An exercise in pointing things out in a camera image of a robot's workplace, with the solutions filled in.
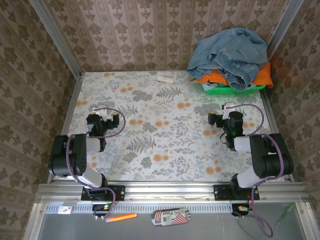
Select blue denim trousers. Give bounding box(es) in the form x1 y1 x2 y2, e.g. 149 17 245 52
186 27 269 91

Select orange trousers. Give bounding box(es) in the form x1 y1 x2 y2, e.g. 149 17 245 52
196 61 274 89

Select green plastic basket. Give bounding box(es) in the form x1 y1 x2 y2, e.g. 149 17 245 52
200 83 268 96

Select light blue garment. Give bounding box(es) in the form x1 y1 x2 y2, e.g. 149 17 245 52
201 82 257 91

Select floral table cloth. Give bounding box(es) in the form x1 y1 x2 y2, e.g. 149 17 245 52
61 70 278 183

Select small white box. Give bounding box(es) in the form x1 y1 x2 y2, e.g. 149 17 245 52
156 76 174 85

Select black controller board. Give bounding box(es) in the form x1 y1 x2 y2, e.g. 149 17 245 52
232 203 251 217
92 203 113 217

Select white card red mark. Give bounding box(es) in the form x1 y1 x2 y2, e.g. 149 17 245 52
57 205 73 215

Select orange marker pen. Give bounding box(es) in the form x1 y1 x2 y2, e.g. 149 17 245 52
105 212 138 223

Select green pen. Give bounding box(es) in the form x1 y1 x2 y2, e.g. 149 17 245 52
274 202 296 229

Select striped flag-pattern pouch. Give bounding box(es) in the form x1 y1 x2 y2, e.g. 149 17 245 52
150 207 191 227

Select grey metal shelf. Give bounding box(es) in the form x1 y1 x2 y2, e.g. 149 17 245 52
23 202 316 240

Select aluminium table side rail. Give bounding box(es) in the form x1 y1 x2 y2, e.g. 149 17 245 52
259 88 296 182
47 72 85 185

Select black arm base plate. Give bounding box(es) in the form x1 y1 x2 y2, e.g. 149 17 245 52
81 185 126 202
213 184 260 202

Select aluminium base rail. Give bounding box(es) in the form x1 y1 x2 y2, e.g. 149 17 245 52
34 181 307 203

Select aluminium corner post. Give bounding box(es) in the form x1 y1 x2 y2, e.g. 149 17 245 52
29 0 83 77
265 0 305 61

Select grey slotted cable duct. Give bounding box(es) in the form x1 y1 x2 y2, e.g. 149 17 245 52
44 203 236 215

